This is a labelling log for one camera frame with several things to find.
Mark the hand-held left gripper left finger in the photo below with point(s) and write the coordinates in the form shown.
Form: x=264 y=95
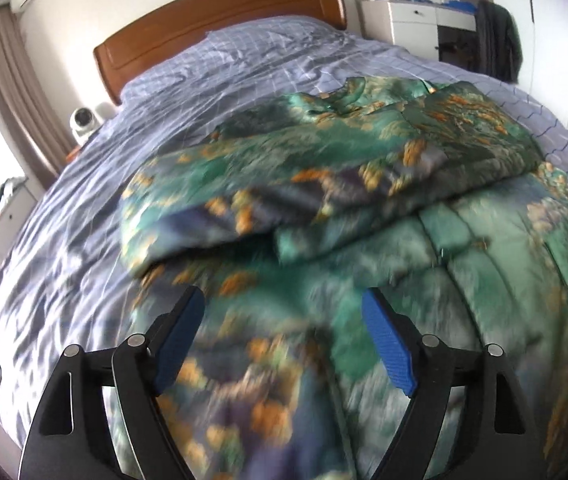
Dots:
x=184 y=320

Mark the blue items on desk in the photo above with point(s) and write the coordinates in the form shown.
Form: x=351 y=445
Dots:
x=456 y=5

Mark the green and white cloth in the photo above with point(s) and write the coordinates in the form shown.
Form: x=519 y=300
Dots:
x=9 y=191

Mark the wooden headboard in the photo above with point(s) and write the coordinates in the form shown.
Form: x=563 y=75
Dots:
x=204 y=30

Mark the white round fan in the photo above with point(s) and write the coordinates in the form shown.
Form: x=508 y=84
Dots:
x=84 y=122

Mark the white window cabinet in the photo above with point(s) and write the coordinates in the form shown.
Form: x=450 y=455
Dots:
x=4 y=245

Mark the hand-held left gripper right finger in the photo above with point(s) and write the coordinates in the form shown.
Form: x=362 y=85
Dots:
x=388 y=340

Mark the green printed padded jacket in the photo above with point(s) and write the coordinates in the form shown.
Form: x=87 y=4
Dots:
x=339 y=185

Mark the beige curtain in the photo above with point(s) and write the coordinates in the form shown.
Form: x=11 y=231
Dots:
x=19 y=95

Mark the bed with blue checked duvet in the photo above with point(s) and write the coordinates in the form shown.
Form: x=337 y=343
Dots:
x=89 y=200

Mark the white wardrobe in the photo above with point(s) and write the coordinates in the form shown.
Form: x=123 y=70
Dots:
x=558 y=20

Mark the black jacket on chair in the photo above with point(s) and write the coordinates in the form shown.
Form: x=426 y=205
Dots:
x=498 y=40

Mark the wooden nightstand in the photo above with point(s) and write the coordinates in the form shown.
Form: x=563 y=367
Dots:
x=74 y=152

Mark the white desk with drawers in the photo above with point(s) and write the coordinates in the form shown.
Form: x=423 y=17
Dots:
x=413 y=20

